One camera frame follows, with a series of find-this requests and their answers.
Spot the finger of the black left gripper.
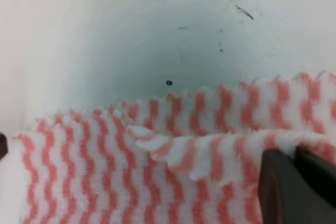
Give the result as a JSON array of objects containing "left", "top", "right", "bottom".
[{"left": 0, "top": 133, "right": 8, "bottom": 160}]

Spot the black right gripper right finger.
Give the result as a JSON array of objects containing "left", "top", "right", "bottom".
[{"left": 295, "top": 147, "right": 335, "bottom": 203}]

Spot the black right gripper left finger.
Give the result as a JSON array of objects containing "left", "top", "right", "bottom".
[{"left": 258, "top": 150, "right": 335, "bottom": 224}]

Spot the pink white wavy towel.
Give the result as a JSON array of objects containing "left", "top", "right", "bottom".
[{"left": 16, "top": 73, "right": 335, "bottom": 223}]

